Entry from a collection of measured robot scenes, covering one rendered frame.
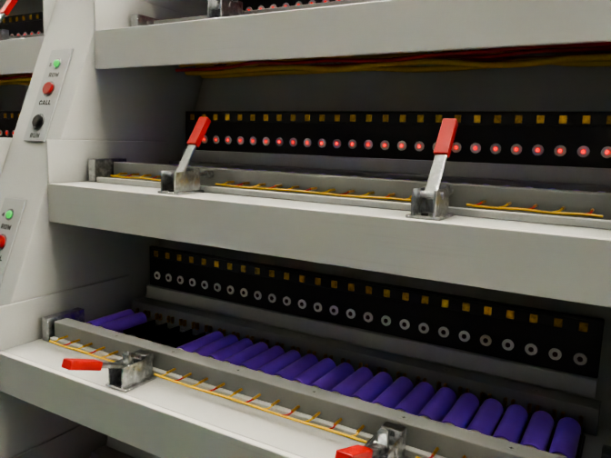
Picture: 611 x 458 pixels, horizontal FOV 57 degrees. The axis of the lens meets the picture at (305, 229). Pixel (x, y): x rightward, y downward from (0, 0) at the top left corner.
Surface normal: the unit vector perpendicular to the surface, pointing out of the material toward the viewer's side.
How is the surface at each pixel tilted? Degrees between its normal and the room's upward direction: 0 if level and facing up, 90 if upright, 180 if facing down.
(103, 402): 112
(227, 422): 21
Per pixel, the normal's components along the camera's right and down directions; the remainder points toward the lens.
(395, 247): -0.51, 0.12
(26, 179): -0.46, -0.25
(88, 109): 0.86, 0.11
